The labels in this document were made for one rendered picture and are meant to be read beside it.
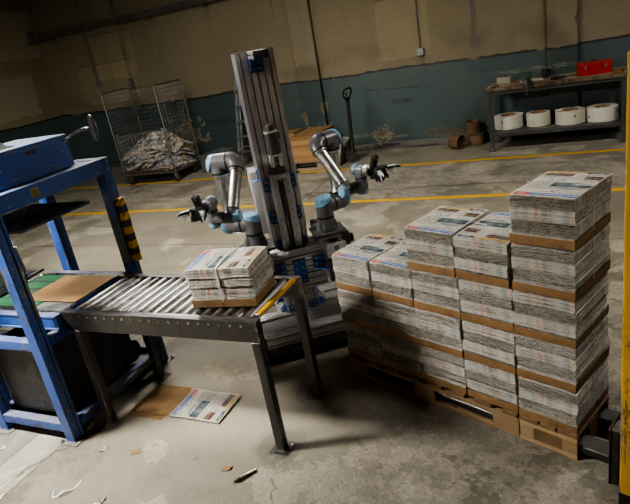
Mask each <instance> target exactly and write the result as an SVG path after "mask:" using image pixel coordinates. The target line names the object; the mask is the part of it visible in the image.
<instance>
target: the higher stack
mask: <svg viewBox="0 0 630 504"><path fill-rule="evenodd" d="M528 182H531V181H527V184H525V185H524V186H522V187H520V188H518V189H516V190H515V191H513V192H512V193H510V194H509V198H508V199H509V208H510V215H511V216H510V218H511V219H510V220H511V229H512V231H510V233H511V234H518V235H526V236H534V237H542V238H550V239H558V240H566V241H576V240H577V239H579V238H580V237H581V236H582V235H584V234H585V233H586V232H587V231H588V230H590V229H591V228H592V227H593V229H594V226H595V225H596V224H597V223H598V222H600V221H601V220H602V219H604V218H605V217H606V216H607V215H608V214H609V211H611V210H610V208H611V207H610V205H611V204H610V202H611V200H610V199H611V196H612V195H611V188H612V187H611V184H612V174H604V173H588V172H561V171H560V172H546V173H544V174H542V175H540V176H539V177H537V178H536V179H534V180H533V181H532V182H531V183H528ZM609 225H610V224H607V225H606V226H605V227H603V228H602V229H601V230H600V231H599V232H597V233H596V234H595V235H594V236H593V237H591V238H590V239H589V240H588V241H587V242H586V243H584V244H583V245H582V246H581V247H580V248H578V249H577V250H576V251H569V250H562V249H555V248H547V247H540V246H532V245H525V244H518V243H512V244H511V245H510V247H512V248H511V250H512V251H511V261H512V262H511V263H512V266H511V268H513V276H514V278H513V281H514V282H520V283H525V284H530V285H535V286H540V287H545V288H550V289H556V290H561V291H567V292H572V293H575V300H576V292H577V291H578V290H579V289H580V288H582V287H583V286H584V285H585V284H586V283H587V282H588V281H589V280H590V279H591V278H592V277H593V279H594V276H595V274H596V273H597V272H598V271H599V270H600V269H602V268H603V267H604V266H605V265H606V264H607V263H608V262H609V260H610V258H611V254H610V253H611V252H612V251H611V248H610V247H611V246H609V244H610V243H609V241H610V240H609V238H610V237H609V235H610V227H611V226H609ZM608 272H609V271H607V272H606V273H605V274H604V275H603V276H602V277H601V278H600V279H599V280H598V281H597V282H596V283H595V284H594V285H593V286H592V287H591V288H590V289H589V290H587V291H586V292H585V293H584V294H583V295H582V296H581V297H580V298H579V299H578V300H577V301H576V302H572V301H567V300H562V299H557V298H552V297H547V296H542V295H537V294H532V293H527V292H522V291H517V290H514V291H513V293H512V296H513V301H514V305H515V306H514V307H515V312H514V314H515V315H514V322H515V323H514V324H515V326H517V327H522V328H526V329H530V330H534V331H538V332H542V333H546V334H550V335H554V336H558V337H562V338H566V339H570V340H574V341H577V339H578V338H579V337H580V336H581V335H582V334H583V333H584V331H585V330H586V329H587V328H588V327H589V326H590V325H591V324H592V323H593V324H594V320H595V319H596V318H597V317H598V316H599V315H600V314H601V313H602V312H603V311H604V310H605V309H606V308H607V307H608V303H607V293H608V292H609V283H610V282H609V281H608V280H609V276H608V275H609V274H608ZM608 323H609V315H606V316H605V317H604V318H603V319H602V321H601V322H600V323H599V324H598V325H597V326H596V327H595V328H594V330H593V331H592V332H591V333H590V334H589V335H588V336H587V337H586V339H585V340H584V341H583V342H582V343H581V344H580V345H579V346H578V348H577V349H573V348H569V347H565V346H561V345H557V344H553V343H549V342H545V341H542V340H538V339H534V338H530V337H526V336H522V335H518V334H516V335H515V337H516V339H515V340H516V343H515V344H516V352H517V353H516V356H517V358H518V360H517V362H518V365H517V367H518V368H521V369H524V370H527V371H530V372H534V373H537V374H540V375H543V376H546V377H550V378H553V379H556V380H560V381H563V382H566V383H570V384H573V385H577V384H578V383H579V381H580V380H581V379H582V378H583V377H584V376H585V375H586V374H587V372H588V371H589V370H590V369H591V367H592V366H593V368H594V364H595V363H596V362H597V360H598V359H599V358H600V357H601V356H602V355H603V354H604V353H605V351H606V350H607V349H608V347H609V345H610V342H609V341H610V337H609V335H608V333H609V332H608V330H609V329H608ZM608 369H609V365H608V356H607V358H606V359H605V360H604V361H603V362H602V363H601V365H600V366H599V367H598V368H597V369H596V371H595V372H594V373H593V374H592V375H591V376H590V378H589V379H588V380H587V381H586V382H585V383H584V385H583V386H582V387H581V388H580V389H579V390H578V392H577V393H574V392H571V391H567V390H564V389H561V388H558V387H554V386H551V385H548V384H545V383H542V382H538V381H535V380H532V379H529V378H525V377H522V376H519V377H518V381H519V392H520V393H519V396H518V399H519V406H520V408H522V409H525V410H528V411H531V412H534V413H537V414H540V415H543V416H545V417H548V418H551V419H554V420H556V421H559V422H562V423H565V424H568V425H570V426H573V427H576V428H577V427H578V426H579V424H580V423H581V422H582V420H583V419H584V418H585V416H586V415H587V414H588V412H589V411H590V410H591V408H592V407H593V408H594V404H595V403H596V402H597V400H598V399H599V398H600V397H601V396H602V394H603V393H604V392H605V390H606V389H607V387H608V379H609V378H608V375H609V370H608ZM608 402H609V395H608V394H607V395H606V397H605V398H604V399H603V401H602V402H601V403H600V405H599V406H598V407H597V409H596V410H595V412H594V413H593V414H592V416H591V417H590V418H589V420H588V421H587V422H586V424H585V425H584V426H583V428H582V429H581V430H580V432H579V433H578V434H577V435H576V434H573V433H570V432H567V431H565V430H562V429H559V428H556V427H553V426H551V425H548V424H545V423H542V422H539V421H537V420H534V419H531V418H528V417H525V416H523V415H519V421H520V438H522V439H525V440H527V441H530V442H532V443H535V444H538V445H540V446H543V447H545V448H548V449H550V450H553V451H555V452H558V453H561V454H563V455H566V456H568V457H571V458H573V459H576V460H578V459H579V457H580V453H579V441H580V435H581V434H582V433H584V434H587V435H590V436H593V437H595V435H596V434H597V432H598V412H599V410H600V409H601V408H602V407H604V408H608Z"/></svg>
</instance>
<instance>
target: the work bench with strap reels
mask: <svg viewBox="0 0 630 504"><path fill-rule="evenodd" d="M591 60H594V61H590V60H589V61H587V62H581V63H577V64H576V72H575V73H567V74H559V75H565V76H567V77H566V78H562V79H558V80H550V79H551V78H548V77H544V78H542V77H536V78H531V81H534V82H533V84H529V85H526V86H527V91H536V90H544V89H553V88H562V87H570V86H579V85H587V84H596V83H605V82H613V81H620V85H619V107H618V104H616V103H602V104H595V105H591V106H588V107H587V108H585V107H580V106H575V107H566V108H561V109H557V110H555V119H554V120H551V114H550V113H551V112H550V110H534V111H530V112H527V113H526V122H523V112H507V113H501V114H498V103H497V95H501V94H510V93H518V92H526V87H525V85H521V84H522V79H519V80H513V82H511V83H504V84H497V82H495V83H491V84H490V85H489V86H488V87H487V88H486V89H485V93H487V99H488V115H489V130H490V146H491V150H490V151H489V152H496V150H495V146H494V137H496V141H495V143H498V142H501V141H500V137H502V136H514V135H525V134H537V133H549V132H560V131H572V130H583V129H595V128H606V127H618V126H619V131H617V133H620V132H621V140H619V142H626V140H625V136H626V81H627V68H626V66H623V67H615V68H612V64H613V61H612V58H607V59H599V60H598V59H591ZM616 68H624V72H622V73H615V69H616ZM496 85H499V86H498V87H495V88H491V87H493V86H496ZM491 96H493V100H494V122H495V127H494V129H493V114H492V98H491ZM618 108H619V113H618ZM586 113H587V114H586Z"/></svg>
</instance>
